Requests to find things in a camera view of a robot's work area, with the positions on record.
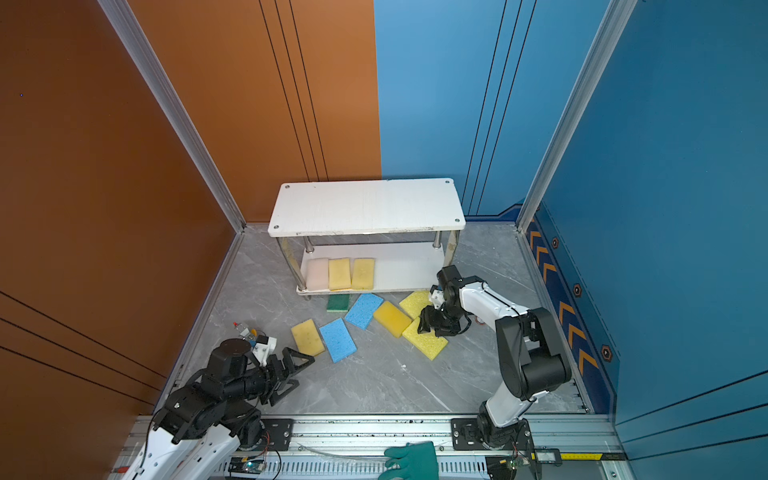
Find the blue sponge upper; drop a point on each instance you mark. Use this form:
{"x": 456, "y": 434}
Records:
{"x": 362, "y": 311}

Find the green rubber glove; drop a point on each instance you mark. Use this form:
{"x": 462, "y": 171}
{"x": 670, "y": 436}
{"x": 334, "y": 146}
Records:
{"x": 416, "y": 461}

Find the yellow-green sponge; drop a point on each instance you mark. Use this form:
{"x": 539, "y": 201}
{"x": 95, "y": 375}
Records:
{"x": 414, "y": 303}
{"x": 427, "y": 343}

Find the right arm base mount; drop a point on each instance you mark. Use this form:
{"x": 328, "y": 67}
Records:
{"x": 468, "y": 433}

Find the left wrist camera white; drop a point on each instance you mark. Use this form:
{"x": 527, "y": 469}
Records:
{"x": 262, "y": 348}

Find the pale pink foam sponge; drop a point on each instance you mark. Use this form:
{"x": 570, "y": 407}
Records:
{"x": 317, "y": 277}

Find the small circuit board left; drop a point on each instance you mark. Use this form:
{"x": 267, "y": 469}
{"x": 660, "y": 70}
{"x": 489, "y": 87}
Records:
{"x": 246, "y": 465}

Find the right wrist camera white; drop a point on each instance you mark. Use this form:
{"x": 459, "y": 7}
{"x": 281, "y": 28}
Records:
{"x": 436, "y": 298}

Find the small circuit board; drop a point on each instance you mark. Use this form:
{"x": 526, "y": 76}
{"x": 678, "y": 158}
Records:
{"x": 246, "y": 465}
{"x": 505, "y": 467}

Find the green scouring sponge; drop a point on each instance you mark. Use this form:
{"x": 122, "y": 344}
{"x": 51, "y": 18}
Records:
{"x": 338, "y": 303}

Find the thick yellow sponge centre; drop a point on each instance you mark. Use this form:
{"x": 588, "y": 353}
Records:
{"x": 392, "y": 319}

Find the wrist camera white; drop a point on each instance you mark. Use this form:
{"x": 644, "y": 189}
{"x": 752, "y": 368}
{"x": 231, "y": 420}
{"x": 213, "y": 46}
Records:
{"x": 436, "y": 298}
{"x": 262, "y": 348}

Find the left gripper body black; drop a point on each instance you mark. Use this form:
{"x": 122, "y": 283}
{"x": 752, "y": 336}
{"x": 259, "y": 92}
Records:
{"x": 260, "y": 381}

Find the small circuit board right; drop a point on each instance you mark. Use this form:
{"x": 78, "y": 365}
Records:
{"x": 505, "y": 467}

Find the yellow foam sponge front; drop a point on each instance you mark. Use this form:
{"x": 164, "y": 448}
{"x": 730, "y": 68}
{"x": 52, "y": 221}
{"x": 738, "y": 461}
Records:
{"x": 339, "y": 274}

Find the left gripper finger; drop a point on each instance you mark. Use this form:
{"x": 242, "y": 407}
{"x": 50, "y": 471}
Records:
{"x": 283, "y": 383}
{"x": 292, "y": 363}

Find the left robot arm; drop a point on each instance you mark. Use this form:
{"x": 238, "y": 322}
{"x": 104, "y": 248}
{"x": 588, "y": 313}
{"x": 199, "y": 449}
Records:
{"x": 213, "y": 426}

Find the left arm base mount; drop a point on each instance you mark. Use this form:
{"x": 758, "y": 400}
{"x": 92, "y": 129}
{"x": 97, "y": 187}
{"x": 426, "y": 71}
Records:
{"x": 275, "y": 434}

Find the blue sponge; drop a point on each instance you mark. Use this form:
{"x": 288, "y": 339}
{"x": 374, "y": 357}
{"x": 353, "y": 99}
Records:
{"x": 338, "y": 340}
{"x": 362, "y": 311}

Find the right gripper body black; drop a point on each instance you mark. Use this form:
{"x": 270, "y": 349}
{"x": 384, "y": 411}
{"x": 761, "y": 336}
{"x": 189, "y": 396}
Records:
{"x": 445, "y": 320}

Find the yellow foam sponge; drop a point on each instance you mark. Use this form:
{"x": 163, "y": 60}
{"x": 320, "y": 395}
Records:
{"x": 339, "y": 274}
{"x": 363, "y": 274}
{"x": 307, "y": 338}

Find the blue sponge lower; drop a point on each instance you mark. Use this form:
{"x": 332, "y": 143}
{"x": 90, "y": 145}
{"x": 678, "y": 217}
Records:
{"x": 338, "y": 340}

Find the white two-tier shelf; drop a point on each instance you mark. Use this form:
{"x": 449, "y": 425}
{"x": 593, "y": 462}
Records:
{"x": 410, "y": 227}

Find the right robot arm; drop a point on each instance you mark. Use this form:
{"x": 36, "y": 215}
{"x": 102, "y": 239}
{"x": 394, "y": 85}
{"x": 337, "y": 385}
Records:
{"x": 532, "y": 357}

